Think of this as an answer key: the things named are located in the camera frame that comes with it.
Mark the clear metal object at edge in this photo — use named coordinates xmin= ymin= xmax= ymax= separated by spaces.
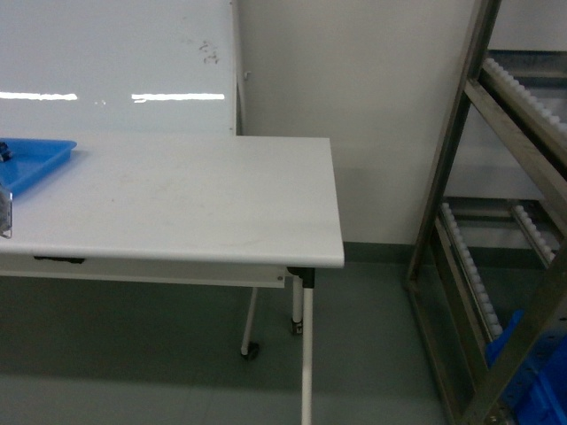
xmin=0 ymin=186 xmax=13 ymax=239

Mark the steel roller rack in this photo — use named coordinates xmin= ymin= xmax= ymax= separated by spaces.
xmin=407 ymin=1 xmax=566 ymax=424

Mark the white whiteboard panel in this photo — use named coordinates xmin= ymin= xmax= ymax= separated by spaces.
xmin=1 ymin=1 xmax=237 ymax=136

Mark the blue plastic tray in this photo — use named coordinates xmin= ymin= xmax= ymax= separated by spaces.
xmin=1 ymin=138 xmax=77 ymax=197

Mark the blue crate in rack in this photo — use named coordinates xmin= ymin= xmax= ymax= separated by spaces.
xmin=503 ymin=338 xmax=566 ymax=424

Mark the green mushroom push button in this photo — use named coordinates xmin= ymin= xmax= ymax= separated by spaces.
xmin=0 ymin=141 xmax=12 ymax=162

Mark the white table frame with legs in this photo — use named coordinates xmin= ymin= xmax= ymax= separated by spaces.
xmin=1 ymin=254 xmax=315 ymax=424

